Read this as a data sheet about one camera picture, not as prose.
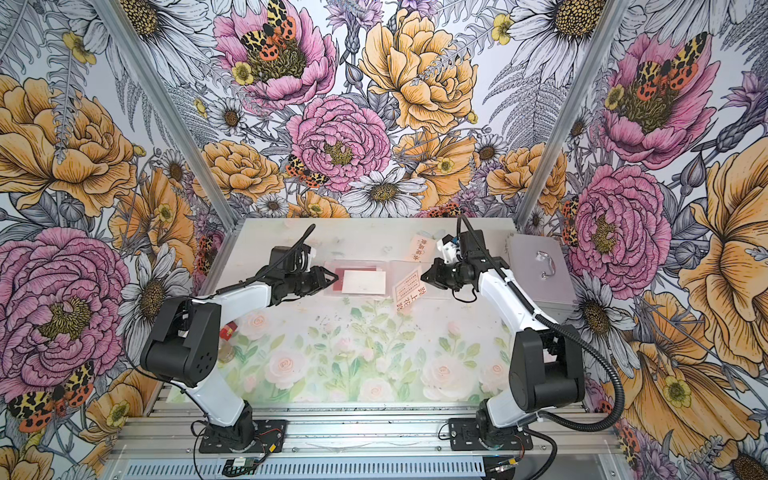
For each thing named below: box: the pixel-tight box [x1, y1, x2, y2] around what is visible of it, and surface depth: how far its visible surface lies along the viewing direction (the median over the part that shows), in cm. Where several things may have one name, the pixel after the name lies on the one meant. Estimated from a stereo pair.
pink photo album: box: [323, 259, 416, 300], surface depth 105 cm
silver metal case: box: [505, 233, 578, 324], surface depth 91 cm
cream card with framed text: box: [393, 267, 427, 312], surface depth 91 cm
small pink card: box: [404, 236, 437, 263], surface depth 117 cm
